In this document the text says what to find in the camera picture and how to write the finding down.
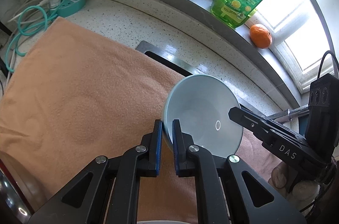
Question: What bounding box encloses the gloved right hand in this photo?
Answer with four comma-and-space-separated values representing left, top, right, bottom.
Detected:
268, 162, 320, 211

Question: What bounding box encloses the white cable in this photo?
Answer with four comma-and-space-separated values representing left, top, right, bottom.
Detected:
4, 0, 60, 87

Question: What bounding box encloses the light blue ceramic bowl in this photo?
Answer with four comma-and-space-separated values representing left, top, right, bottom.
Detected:
162, 74, 243, 158

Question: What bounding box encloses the orange brown towel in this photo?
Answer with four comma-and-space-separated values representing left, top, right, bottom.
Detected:
1, 18, 278, 223

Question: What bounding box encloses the teal power strip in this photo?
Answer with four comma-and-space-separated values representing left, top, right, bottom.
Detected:
56, 0, 86, 18

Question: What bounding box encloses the orange tangerine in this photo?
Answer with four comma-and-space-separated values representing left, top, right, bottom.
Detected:
249, 24, 272, 49

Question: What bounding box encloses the teal cable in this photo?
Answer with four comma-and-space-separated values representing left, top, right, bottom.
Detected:
4, 0, 99, 73

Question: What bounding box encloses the chrome kitchen faucet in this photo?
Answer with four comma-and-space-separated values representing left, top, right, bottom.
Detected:
265, 105, 309, 124

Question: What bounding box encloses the black cable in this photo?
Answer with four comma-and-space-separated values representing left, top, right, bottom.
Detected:
299, 50, 339, 214

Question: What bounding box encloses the large stainless steel bowl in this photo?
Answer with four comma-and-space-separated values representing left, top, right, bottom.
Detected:
1, 152, 34, 223

